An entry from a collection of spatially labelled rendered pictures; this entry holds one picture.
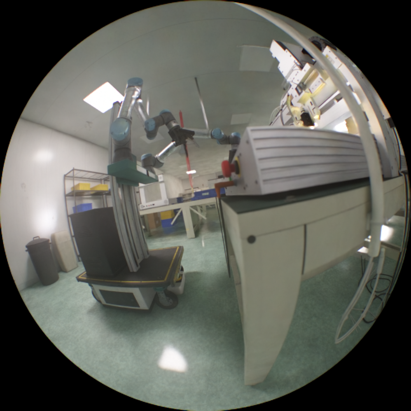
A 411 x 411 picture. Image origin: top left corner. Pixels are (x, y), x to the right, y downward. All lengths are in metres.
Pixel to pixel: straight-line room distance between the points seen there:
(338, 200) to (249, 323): 0.20
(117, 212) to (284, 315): 1.02
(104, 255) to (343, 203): 1.14
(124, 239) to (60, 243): 1.86
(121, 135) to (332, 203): 0.85
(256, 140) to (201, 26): 2.04
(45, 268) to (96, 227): 1.64
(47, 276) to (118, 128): 2.25
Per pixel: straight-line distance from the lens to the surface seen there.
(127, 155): 0.90
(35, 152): 3.31
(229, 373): 0.80
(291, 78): 0.63
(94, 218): 1.05
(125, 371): 0.96
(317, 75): 0.53
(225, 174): 0.30
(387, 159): 0.51
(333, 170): 0.27
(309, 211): 0.16
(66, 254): 2.80
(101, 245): 1.07
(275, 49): 0.78
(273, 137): 0.21
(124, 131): 0.82
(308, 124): 0.50
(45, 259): 2.49
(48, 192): 3.17
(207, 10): 2.11
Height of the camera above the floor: 0.77
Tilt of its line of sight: 3 degrees down
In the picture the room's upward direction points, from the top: 10 degrees counter-clockwise
